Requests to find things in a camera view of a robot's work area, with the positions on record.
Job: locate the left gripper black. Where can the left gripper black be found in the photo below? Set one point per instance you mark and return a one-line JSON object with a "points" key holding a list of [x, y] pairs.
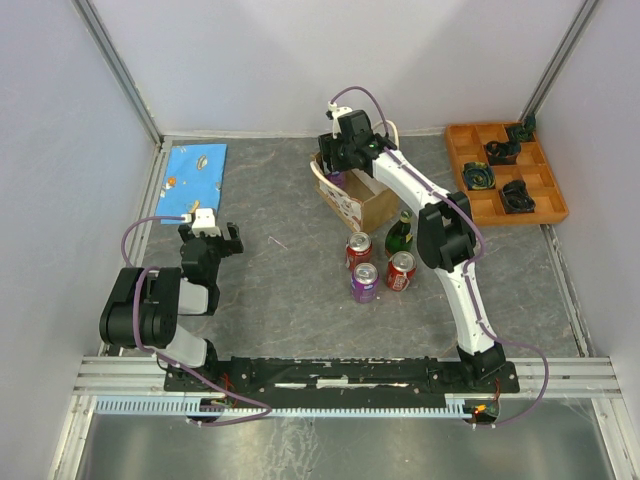
{"points": [[226, 249]]}

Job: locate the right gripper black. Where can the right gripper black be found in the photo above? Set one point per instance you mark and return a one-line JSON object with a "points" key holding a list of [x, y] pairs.
{"points": [[327, 146]]}

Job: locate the purple soda can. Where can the purple soda can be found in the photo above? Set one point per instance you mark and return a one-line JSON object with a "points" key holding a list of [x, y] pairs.
{"points": [[338, 179], [364, 282]]}

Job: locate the red cola can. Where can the red cola can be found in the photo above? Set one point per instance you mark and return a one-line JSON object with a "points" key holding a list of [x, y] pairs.
{"points": [[358, 249], [400, 270]]}

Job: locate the green glass bottle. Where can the green glass bottle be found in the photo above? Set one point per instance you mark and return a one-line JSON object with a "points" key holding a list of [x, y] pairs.
{"points": [[399, 237]]}

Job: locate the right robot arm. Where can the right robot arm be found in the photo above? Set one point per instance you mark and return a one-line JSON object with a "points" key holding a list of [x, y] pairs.
{"points": [[446, 235]]}

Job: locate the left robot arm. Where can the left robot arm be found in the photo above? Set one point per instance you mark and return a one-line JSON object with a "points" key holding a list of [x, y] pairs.
{"points": [[143, 312]]}

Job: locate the blue patterned cloth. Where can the blue patterned cloth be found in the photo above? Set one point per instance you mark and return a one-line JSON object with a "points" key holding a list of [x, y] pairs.
{"points": [[193, 179]]}

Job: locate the orange divided tray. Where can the orange divided tray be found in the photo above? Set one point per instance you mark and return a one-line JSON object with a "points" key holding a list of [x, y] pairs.
{"points": [[466, 143]]}

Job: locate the rolled green blue sock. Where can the rolled green blue sock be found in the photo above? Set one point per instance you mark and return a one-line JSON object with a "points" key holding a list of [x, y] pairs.
{"points": [[478, 176]]}

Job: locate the rolled dark sock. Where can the rolled dark sock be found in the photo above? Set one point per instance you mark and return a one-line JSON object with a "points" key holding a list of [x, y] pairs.
{"points": [[502, 153]]}

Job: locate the rolled black sock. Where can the rolled black sock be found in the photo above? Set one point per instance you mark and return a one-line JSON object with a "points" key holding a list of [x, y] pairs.
{"points": [[516, 199]]}

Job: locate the rolled sock in corner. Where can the rolled sock in corner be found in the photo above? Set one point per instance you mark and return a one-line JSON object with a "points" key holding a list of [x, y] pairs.
{"points": [[524, 131]]}

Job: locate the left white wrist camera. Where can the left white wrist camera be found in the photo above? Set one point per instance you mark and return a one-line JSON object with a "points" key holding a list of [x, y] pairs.
{"points": [[202, 221]]}

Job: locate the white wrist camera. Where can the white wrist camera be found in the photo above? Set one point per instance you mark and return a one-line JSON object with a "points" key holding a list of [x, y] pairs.
{"points": [[202, 221], [334, 112]]}

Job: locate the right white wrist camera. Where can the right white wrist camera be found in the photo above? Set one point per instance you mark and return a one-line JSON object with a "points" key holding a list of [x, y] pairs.
{"points": [[334, 112]]}

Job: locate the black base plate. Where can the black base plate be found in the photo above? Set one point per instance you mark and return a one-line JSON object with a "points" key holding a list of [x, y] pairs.
{"points": [[353, 383]]}

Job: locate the blue slotted cable duct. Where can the blue slotted cable duct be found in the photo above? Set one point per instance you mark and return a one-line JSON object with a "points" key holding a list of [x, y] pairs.
{"points": [[194, 407]]}

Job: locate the aluminium frame rail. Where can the aluminium frame rail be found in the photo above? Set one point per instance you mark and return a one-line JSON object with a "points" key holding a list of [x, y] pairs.
{"points": [[568, 377]]}

